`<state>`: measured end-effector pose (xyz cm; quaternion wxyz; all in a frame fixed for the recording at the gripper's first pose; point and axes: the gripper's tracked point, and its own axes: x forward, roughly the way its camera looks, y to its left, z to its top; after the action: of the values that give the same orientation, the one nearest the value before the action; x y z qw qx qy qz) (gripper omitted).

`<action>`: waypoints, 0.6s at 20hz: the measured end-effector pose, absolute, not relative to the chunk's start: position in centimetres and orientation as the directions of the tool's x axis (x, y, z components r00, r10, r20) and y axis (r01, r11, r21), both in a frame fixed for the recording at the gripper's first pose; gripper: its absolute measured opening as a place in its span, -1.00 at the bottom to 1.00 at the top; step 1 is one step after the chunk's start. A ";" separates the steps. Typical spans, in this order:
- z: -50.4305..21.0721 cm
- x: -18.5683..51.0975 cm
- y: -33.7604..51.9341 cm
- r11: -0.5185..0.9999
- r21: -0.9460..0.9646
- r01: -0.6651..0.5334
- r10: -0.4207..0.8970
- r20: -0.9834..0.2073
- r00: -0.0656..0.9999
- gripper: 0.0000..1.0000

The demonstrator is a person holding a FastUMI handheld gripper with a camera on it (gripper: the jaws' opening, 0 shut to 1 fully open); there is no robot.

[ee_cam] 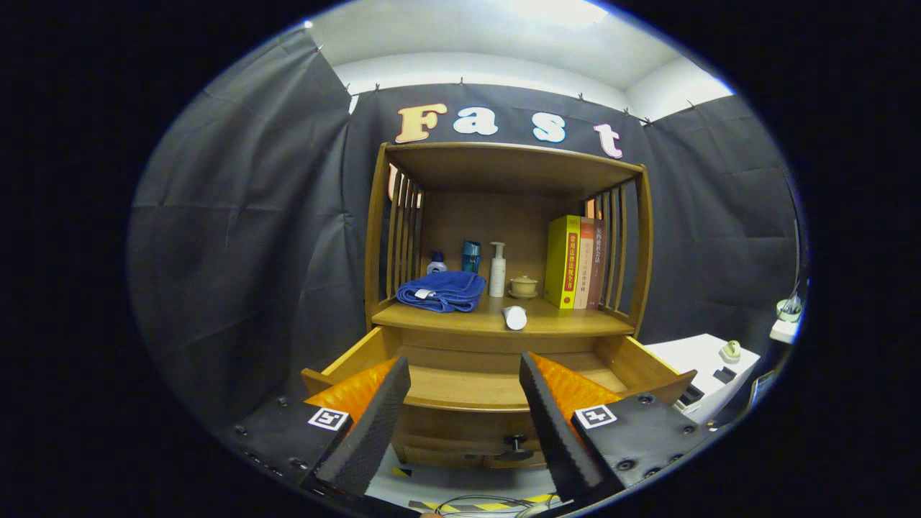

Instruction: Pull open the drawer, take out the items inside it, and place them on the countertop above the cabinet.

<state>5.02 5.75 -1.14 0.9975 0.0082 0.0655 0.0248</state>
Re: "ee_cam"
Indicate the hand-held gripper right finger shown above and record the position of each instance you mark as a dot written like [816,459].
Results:
[557,439]

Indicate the teal cylindrical bottle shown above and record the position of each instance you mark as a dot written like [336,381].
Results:
[470,257]

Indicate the white green cosmetic tube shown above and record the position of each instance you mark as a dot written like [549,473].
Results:
[514,318]

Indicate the small pale green object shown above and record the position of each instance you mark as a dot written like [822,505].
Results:
[731,352]

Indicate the beige lidded teacup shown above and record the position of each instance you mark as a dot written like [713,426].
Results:
[523,285]

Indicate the white drawer cabinet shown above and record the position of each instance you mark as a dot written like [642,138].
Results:
[691,352]

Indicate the small white blue-capped bottle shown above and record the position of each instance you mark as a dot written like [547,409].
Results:
[436,266]

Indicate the dark red book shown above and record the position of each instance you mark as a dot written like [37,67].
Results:
[599,259]

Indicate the black round drawer knob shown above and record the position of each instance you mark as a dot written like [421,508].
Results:
[516,452]

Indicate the white shelf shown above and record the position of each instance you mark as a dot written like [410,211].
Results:
[783,331]

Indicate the brown wooden cabinet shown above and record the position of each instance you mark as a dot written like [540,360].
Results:
[489,216]

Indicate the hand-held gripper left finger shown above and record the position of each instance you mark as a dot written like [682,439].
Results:
[374,432]

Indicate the long yellow black tape strip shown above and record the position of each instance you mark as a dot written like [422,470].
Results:
[496,506]

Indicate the small black block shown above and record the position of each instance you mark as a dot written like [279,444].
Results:
[725,375]
[692,394]

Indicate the white pump bottle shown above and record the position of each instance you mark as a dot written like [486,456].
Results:
[497,277]

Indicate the yellow thick book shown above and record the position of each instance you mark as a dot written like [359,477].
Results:
[557,262]

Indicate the wooden countertop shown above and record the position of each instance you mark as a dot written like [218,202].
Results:
[568,322]

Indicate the blue folded towel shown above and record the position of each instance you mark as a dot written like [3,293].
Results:
[442,288]

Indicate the white green-rimmed cup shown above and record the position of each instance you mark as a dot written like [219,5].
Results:
[788,311]

